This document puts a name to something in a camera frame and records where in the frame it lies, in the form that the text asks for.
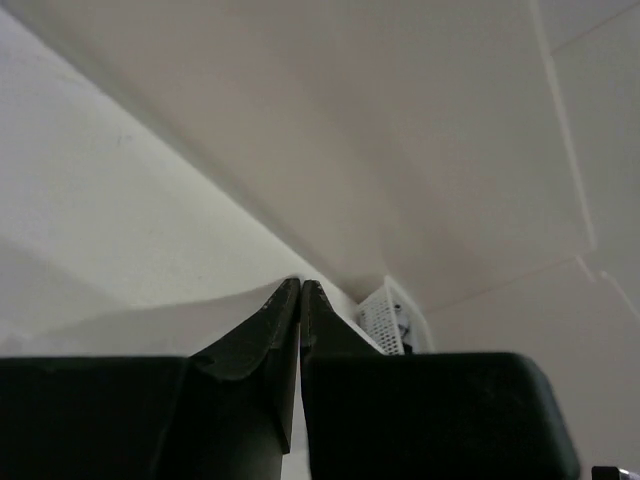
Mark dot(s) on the white tank top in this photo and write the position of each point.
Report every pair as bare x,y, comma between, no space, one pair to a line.
111,242

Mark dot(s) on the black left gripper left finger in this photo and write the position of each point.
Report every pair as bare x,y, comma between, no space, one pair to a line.
241,404

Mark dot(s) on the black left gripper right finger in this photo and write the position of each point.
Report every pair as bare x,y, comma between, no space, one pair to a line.
332,354

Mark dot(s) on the white plastic mesh basket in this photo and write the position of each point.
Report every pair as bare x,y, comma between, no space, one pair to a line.
394,322

